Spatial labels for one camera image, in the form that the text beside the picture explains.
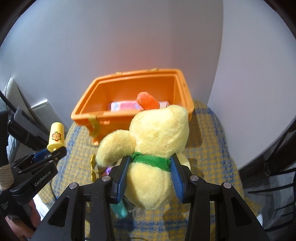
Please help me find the pink patterned book in basket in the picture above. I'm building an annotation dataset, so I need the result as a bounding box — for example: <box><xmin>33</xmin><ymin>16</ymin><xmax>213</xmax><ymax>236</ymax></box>
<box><xmin>107</xmin><ymin>99</ymin><xmax>169</xmax><ymax>111</ymax></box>

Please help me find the orange plastic storage basket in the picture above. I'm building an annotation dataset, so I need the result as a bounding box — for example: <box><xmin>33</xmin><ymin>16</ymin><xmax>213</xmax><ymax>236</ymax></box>
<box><xmin>71</xmin><ymin>68</ymin><xmax>194</xmax><ymax>145</ymax></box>

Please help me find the teal flower plush cushion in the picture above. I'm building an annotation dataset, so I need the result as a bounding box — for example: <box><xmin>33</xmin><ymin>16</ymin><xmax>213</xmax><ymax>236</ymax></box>
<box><xmin>110</xmin><ymin>201</ymin><xmax>128</xmax><ymax>219</ymax></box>

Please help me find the grey upholstered chair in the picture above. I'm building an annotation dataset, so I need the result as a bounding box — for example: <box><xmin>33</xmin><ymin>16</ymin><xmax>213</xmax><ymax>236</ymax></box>
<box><xmin>0</xmin><ymin>77</ymin><xmax>31</xmax><ymax>163</ymax></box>

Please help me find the grey laptop device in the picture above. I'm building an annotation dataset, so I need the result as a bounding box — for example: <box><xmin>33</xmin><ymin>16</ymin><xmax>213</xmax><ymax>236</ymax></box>
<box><xmin>29</xmin><ymin>99</ymin><xmax>69</xmax><ymax>134</ymax></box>

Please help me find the colourful cube block toy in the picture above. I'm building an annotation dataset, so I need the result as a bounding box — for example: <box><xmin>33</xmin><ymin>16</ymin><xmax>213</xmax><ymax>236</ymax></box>
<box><xmin>105</xmin><ymin>166</ymin><xmax>113</xmax><ymax>175</ymax></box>

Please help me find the yellow popsicle toy with flower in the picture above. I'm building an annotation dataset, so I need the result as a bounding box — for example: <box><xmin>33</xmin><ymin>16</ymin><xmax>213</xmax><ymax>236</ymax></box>
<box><xmin>47</xmin><ymin>122</ymin><xmax>65</xmax><ymax>152</ymax></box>

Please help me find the yellow blue checkered blanket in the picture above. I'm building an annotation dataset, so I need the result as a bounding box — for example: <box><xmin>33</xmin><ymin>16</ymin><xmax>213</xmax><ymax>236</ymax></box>
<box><xmin>39</xmin><ymin>101</ymin><xmax>243</xmax><ymax>240</ymax></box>

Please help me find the yellow plush dog green scarf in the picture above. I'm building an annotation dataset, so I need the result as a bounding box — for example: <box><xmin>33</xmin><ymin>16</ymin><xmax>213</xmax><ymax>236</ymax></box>
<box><xmin>95</xmin><ymin>92</ymin><xmax>190</xmax><ymax>210</ymax></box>

